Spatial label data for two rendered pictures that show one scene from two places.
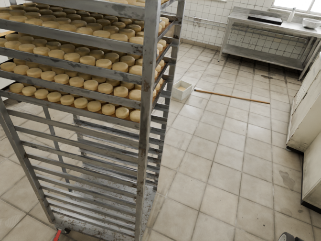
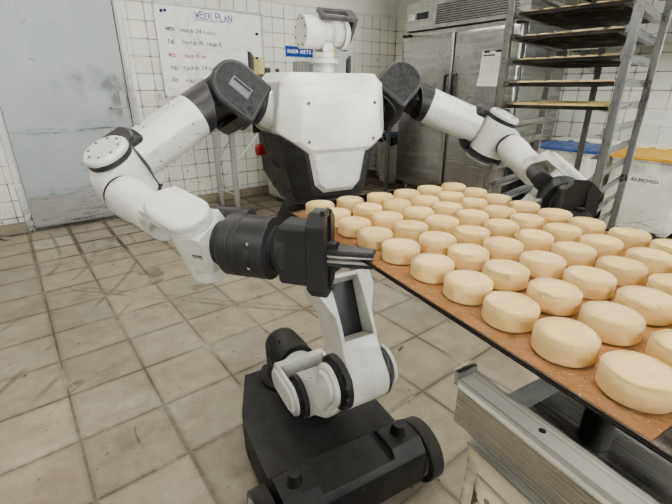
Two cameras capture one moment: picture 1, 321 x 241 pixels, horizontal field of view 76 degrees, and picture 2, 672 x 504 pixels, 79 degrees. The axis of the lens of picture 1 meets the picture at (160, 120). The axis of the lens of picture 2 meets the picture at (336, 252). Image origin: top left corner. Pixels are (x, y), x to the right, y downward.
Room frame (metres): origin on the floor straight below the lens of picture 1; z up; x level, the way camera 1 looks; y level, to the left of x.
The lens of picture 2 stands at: (0.99, -1.98, 1.20)
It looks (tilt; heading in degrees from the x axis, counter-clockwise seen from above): 22 degrees down; 124
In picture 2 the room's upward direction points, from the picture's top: straight up
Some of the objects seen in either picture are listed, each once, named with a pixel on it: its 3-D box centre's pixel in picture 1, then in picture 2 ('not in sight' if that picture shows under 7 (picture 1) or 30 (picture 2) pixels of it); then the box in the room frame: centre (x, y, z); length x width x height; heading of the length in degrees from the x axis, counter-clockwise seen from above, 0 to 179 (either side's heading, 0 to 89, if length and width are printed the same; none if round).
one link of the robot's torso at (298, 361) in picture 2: not in sight; (309, 381); (0.30, -1.09, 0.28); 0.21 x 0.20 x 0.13; 153
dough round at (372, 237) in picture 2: not in sight; (374, 238); (0.74, -1.50, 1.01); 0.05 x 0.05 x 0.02
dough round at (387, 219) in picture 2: not in sight; (387, 220); (0.72, -1.42, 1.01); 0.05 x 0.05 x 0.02
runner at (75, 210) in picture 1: (92, 214); not in sight; (0.61, 0.35, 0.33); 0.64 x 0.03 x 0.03; 80
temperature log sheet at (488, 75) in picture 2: not in sight; (489, 68); (-0.09, 2.21, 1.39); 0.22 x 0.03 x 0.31; 162
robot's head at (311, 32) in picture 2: not in sight; (321, 38); (0.41, -1.16, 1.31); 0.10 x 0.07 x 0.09; 63
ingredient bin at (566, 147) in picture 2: not in sight; (570, 181); (0.72, 2.53, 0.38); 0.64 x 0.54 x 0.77; 74
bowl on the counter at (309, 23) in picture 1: (311, 24); not in sight; (4.24, -2.52, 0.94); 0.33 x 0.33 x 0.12
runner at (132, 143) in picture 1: (73, 125); (526, 122); (0.61, 0.35, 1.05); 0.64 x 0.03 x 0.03; 80
